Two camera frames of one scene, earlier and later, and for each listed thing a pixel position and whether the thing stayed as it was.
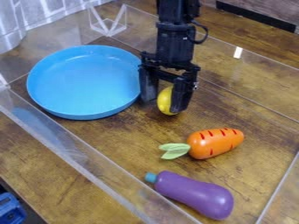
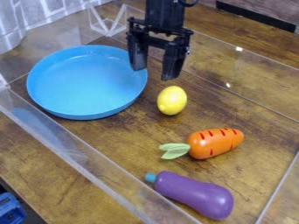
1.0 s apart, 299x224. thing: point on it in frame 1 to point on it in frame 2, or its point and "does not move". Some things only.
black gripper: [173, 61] to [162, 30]
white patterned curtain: [22, 14] does not move
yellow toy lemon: [163, 101] does not move
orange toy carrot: [206, 143] does not move
